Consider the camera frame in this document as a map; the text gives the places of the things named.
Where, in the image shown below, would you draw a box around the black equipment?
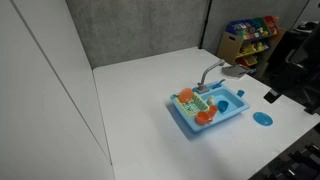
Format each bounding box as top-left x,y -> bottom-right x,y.
248,123 -> 320,180

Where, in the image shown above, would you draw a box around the grey toy faucet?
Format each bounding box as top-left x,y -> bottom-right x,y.
196,59 -> 226,94

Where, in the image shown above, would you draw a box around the blue toy bin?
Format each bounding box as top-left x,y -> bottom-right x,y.
225,19 -> 259,37

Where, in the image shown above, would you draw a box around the yellow toy bin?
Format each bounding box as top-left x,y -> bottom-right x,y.
238,42 -> 260,58

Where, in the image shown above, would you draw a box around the blue plate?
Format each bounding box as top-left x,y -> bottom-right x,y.
252,111 -> 274,127

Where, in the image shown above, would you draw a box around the black partition post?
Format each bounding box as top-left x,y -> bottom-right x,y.
199,0 -> 212,50

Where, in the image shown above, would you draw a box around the blue faucet handle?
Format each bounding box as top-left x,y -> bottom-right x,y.
212,79 -> 226,90

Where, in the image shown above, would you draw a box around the blue cup with handle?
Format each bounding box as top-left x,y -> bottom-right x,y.
217,100 -> 230,114

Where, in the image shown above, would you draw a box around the orange plate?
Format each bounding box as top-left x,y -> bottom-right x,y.
178,87 -> 195,104

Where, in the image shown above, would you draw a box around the blue toy sink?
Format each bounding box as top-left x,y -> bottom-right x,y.
169,80 -> 251,133

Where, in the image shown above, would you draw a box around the yellow dish rack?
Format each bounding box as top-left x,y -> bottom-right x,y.
176,91 -> 211,118

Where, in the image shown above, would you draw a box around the small orange cup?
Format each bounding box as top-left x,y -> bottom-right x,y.
207,104 -> 219,118

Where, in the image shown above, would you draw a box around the large orange cup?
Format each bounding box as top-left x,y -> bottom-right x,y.
195,110 -> 214,126

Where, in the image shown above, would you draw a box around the wooden toy shelf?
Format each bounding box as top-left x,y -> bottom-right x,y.
216,15 -> 286,78

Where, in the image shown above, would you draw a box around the red toy bin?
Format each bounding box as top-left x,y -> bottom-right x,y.
262,15 -> 280,34

